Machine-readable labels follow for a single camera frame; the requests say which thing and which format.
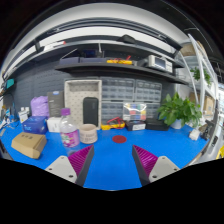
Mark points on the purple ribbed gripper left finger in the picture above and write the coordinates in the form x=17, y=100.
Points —
x=75, y=167

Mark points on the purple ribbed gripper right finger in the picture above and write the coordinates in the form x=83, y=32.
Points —
x=151, y=168

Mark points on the blue table mat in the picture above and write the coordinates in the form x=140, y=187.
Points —
x=113, y=167

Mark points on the red round coaster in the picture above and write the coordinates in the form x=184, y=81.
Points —
x=119, y=139

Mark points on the clear bottle with purple cap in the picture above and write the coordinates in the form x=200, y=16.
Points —
x=68, y=130

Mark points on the black flat case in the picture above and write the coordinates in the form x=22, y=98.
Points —
x=154, y=124

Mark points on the black box with label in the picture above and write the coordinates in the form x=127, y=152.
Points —
x=135, y=125

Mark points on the small white box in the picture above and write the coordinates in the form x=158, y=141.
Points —
x=53, y=124

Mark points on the brown cardboard box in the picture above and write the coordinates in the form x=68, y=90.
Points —
x=30, y=145

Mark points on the yellow and red hand tool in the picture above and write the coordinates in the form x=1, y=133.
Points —
x=115, y=123

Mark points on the white power adapter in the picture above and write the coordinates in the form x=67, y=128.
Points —
x=194, y=134

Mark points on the blue cardboard box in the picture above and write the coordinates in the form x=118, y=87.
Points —
x=35, y=125

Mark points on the clear box of coloured parts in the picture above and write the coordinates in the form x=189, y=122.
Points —
x=134, y=111

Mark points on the black rectangular device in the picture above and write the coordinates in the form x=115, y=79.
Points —
x=90, y=110

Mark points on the green potted plant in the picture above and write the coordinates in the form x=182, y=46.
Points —
x=176, y=112

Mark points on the dark grey product box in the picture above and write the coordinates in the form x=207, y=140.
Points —
x=55, y=103

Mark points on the purple plastic bag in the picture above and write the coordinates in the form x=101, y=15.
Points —
x=39, y=106

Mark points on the white pegboard tray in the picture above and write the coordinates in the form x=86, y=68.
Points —
x=75, y=91

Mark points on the grey drawer organiser cabinet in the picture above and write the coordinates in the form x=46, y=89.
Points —
x=117, y=91

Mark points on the white metal rack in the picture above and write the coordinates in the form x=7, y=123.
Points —
x=202, y=77

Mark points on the grey electronic instrument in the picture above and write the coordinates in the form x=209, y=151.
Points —
x=160, y=63

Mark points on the yellow tool on shelf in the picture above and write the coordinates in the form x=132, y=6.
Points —
x=126, y=61

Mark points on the dark lower wall shelf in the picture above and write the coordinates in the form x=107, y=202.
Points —
x=126, y=69

